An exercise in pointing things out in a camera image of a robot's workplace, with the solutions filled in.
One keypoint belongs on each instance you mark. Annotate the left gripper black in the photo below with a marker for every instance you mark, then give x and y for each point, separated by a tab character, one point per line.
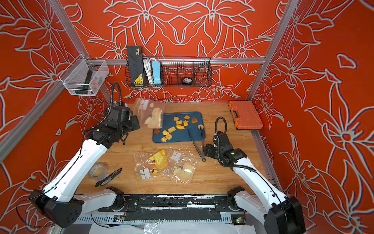
135	120

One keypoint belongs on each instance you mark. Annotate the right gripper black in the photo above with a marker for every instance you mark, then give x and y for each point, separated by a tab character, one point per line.
208	150

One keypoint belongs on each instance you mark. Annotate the bag with cream bear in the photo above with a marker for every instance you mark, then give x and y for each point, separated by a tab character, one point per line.
150	113

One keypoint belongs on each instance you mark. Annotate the dark blue tray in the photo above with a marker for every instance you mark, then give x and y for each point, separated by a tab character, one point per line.
192	131

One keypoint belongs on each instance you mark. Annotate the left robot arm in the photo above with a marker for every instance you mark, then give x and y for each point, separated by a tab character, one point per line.
58	200

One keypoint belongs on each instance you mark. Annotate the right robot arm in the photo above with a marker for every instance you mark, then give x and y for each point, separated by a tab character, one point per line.
278	213

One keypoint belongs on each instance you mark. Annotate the bag with yellow duck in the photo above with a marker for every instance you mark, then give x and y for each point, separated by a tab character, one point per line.
150	165

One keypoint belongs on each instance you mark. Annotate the orange tool case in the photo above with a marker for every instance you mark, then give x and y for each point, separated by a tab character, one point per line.
245	116

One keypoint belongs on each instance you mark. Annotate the orange fish cookie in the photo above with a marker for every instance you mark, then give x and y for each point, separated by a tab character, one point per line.
180	127

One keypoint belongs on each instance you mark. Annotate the rectangular yellow cookie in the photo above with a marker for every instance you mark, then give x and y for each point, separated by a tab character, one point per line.
172	129

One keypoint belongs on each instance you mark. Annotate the clear tape roll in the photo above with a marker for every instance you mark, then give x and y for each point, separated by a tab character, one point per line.
98	172

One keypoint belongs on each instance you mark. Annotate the light blue power bank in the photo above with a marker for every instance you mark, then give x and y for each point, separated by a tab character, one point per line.
156	72

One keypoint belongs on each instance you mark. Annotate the black box in basket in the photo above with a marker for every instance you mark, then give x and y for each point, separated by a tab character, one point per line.
136	66

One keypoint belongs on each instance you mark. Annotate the dark green screwdriver handle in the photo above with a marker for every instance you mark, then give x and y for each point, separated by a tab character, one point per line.
84	88

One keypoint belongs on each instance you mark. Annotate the clear acrylic wall bin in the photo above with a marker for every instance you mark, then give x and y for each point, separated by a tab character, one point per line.
75	73

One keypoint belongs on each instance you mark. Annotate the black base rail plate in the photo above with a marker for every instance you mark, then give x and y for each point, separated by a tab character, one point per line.
177	208

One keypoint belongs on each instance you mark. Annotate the black wire wall basket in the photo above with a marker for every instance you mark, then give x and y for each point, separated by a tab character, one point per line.
173	69

